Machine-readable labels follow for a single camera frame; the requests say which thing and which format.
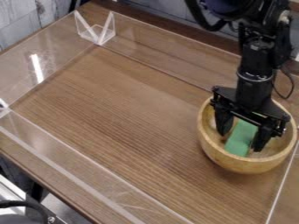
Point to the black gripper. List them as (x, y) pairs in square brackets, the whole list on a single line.
[(248, 101)]

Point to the green rectangular block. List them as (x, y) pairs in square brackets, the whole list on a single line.
[(239, 140)]

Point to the brown wooden bowl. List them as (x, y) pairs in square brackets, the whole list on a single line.
[(255, 162)]

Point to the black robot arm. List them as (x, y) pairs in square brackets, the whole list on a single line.
[(264, 44)]

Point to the clear acrylic tray wall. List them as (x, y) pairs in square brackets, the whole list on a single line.
[(103, 156)]

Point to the clear acrylic corner bracket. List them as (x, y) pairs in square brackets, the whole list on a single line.
[(99, 34)]

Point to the black metal bracket with screw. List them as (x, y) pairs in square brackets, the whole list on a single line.
[(35, 216)]

